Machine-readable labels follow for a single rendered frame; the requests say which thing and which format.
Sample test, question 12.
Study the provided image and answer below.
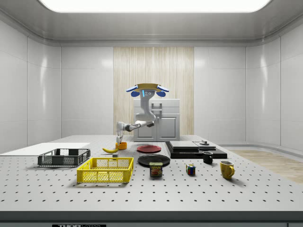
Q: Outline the white board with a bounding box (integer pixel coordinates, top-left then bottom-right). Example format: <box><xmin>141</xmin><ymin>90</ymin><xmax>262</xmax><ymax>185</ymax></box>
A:
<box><xmin>0</xmin><ymin>142</ymin><xmax>91</xmax><ymax>156</ymax></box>

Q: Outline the yellow mug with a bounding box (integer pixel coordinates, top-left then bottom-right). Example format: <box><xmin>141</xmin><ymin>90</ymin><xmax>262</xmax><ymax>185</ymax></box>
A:
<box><xmin>220</xmin><ymin>160</ymin><xmax>235</xmax><ymax>179</ymax></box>

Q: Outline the red plate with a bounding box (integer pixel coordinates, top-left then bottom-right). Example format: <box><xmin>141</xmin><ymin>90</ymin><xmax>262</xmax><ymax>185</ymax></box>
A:
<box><xmin>136</xmin><ymin>145</ymin><xmax>162</xmax><ymax>153</ymax></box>

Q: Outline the white cabinet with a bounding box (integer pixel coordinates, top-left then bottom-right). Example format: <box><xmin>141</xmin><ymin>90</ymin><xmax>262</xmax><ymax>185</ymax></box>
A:
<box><xmin>133</xmin><ymin>98</ymin><xmax>181</xmax><ymax>142</ymax></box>

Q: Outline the black plate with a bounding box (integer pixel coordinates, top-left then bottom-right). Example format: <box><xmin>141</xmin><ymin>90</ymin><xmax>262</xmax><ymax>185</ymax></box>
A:
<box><xmin>137</xmin><ymin>154</ymin><xmax>171</xmax><ymax>167</ymax></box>

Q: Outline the black mug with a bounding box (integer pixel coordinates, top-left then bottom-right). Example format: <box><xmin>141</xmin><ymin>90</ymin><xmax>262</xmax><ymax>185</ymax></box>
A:
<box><xmin>202</xmin><ymin>151</ymin><xmax>214</xmax><ymax>164</ymax></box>

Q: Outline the yellow basket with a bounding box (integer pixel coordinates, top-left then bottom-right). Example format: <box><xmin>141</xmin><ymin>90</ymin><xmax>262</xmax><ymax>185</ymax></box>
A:
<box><xmin>76</xmin><ymin>157</ymin><xmax>134</xmax><ymax>183</ymax></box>

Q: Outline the black stove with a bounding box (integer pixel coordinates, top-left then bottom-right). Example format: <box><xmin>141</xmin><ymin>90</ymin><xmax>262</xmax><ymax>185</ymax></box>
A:
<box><xmin>165</xmin><ymin>140</ymin><xmax>228</xmax><ymax>159</ymax></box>

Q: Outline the dark grey basket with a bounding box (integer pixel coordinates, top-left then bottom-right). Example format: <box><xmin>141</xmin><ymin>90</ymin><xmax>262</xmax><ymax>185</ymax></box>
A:
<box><xmin>37</xmin><ymin>148</ymin><xmax>91</xmax><ymax>167</ymax></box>

